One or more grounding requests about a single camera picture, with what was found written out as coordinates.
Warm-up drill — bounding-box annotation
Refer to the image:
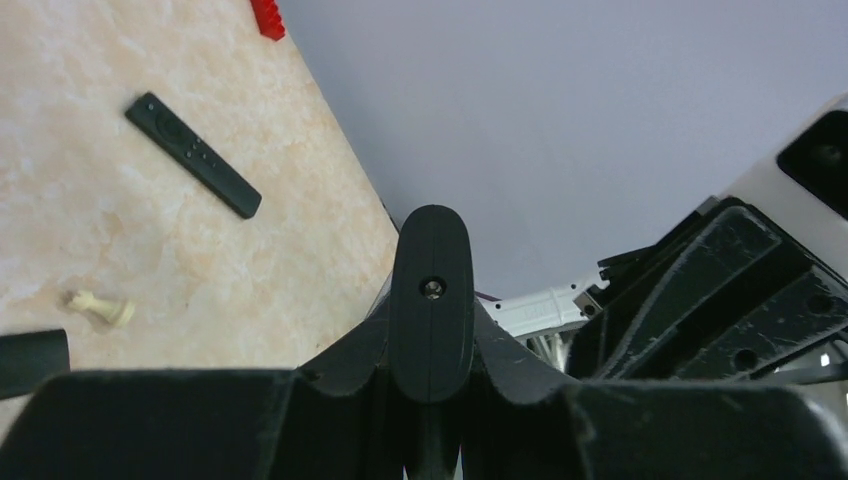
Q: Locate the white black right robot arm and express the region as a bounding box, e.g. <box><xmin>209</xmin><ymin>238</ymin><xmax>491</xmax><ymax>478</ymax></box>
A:
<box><xmin>485</xmin><ymin>197</ymin><xmax>847</xmax><ymax>385</ymax></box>

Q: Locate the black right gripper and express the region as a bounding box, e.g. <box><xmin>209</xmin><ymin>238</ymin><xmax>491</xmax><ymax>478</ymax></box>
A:
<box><xmin>566</xmin><ymin>197</ymin><xmax>847</xmax><ymax>386</ymax></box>

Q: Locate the cream chess pawn right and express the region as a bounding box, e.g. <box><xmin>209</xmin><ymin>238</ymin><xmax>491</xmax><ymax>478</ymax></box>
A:
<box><xmin>67</xmin><ymin>290</ymin><xmax>135</xmax><ymax>327</ymax></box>

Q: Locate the slim black remote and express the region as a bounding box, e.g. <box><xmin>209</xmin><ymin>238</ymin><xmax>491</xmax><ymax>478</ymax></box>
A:
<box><xmin>124</xmin><ymin>92</ymin><xmax>262</xmax><ymax>219</ymax></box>

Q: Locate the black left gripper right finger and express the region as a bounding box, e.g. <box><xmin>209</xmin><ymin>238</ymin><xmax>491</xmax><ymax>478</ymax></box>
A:
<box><xmin>463</xmin><ymin>305</ymin><xmax>847</xmax><ymax>479</ymax></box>

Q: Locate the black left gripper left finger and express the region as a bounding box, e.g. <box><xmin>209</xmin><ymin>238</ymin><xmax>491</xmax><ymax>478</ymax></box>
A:
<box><xmin>1</xmin><ymin>304</ymin><xmax>388</xmax><ymax>479</ymax></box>

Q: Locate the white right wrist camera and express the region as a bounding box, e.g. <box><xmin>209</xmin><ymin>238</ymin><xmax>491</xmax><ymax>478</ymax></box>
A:
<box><xmin>718</xmin><ymin>93</ymin><xmax>847</xmax><ymax>278</ymax></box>

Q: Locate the red toy brick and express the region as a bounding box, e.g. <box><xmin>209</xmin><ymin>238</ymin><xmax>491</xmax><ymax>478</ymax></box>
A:
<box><xmin>250</xmin><ymin>0</ymin><xmax>286</xmax><ymax>41</ymax></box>

